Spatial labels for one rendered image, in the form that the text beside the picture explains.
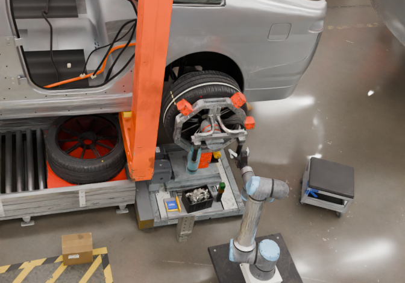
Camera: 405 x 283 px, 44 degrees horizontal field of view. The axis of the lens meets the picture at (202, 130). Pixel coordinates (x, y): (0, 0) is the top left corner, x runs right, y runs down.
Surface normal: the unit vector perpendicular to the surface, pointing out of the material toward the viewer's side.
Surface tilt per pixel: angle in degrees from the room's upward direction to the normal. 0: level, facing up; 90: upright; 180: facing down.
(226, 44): 90
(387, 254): 0
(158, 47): 90
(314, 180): 0
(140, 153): 90
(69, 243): 0
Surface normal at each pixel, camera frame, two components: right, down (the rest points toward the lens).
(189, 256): 0.15, -0.69
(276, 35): 0.25, 0.72
